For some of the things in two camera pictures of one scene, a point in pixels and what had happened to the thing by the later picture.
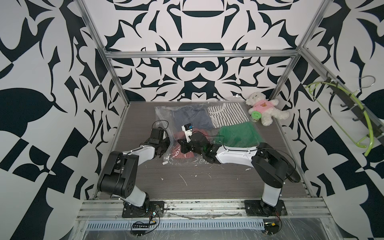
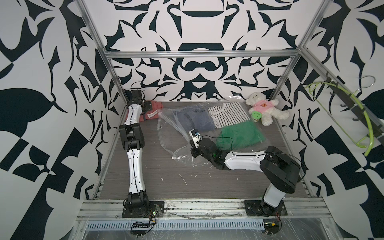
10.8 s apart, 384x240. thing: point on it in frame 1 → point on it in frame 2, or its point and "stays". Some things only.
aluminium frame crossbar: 200,54 stays
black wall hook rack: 361,112 stays
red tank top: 176,149 → 152,114
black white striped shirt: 227,113 stays
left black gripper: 168,140 → 147,106
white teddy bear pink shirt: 266,107 stays
